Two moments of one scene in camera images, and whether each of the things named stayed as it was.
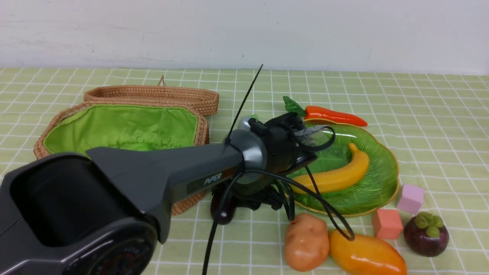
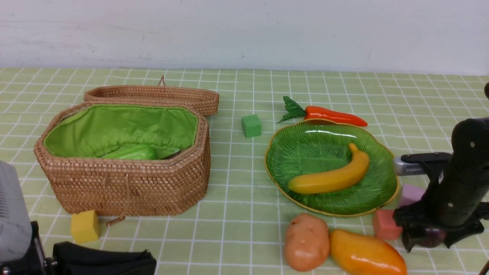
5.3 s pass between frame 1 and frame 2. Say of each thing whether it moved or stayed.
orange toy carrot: stayed
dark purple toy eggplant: moved
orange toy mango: stayed
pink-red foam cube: stayed
